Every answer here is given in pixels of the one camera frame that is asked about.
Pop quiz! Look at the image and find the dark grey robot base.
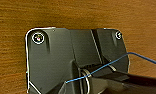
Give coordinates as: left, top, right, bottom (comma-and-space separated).
24, 27, 132, 94

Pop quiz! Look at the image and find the thin blue cable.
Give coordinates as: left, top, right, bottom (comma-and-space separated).
64, 50, 156, 85

